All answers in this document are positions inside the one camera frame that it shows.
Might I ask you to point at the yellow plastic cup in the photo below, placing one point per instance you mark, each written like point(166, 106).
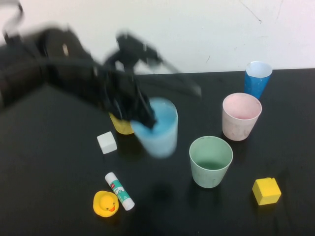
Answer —
point(121, 127)

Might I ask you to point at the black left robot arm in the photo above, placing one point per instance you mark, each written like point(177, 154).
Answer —
point(54, 64)

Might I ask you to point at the yellow foam cube chipped corner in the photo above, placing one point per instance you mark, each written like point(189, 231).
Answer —
point(267, 191)

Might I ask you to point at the blue paper cone cup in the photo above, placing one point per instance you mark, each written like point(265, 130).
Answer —
point(254, 84)

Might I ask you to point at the light blue plastic cup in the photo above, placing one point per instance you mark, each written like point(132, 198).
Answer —
point(161, 137)

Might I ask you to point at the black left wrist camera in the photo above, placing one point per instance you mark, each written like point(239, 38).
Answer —
point(135, 49)

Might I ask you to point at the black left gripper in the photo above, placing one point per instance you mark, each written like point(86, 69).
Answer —
point(120, 83)

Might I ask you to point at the white foam cube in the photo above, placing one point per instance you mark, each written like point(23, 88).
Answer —
point(107, 142)

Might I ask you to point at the white green glue stick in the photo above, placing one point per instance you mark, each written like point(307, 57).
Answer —
point(119, 190)

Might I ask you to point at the yellow rubber duck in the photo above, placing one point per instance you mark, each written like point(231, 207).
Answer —
point(105, 204)

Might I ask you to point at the pink plastic cup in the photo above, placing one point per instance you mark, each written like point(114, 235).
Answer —
point(236, 127)

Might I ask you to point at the green plastic cup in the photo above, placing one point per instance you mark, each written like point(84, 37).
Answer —
point(209, 177)

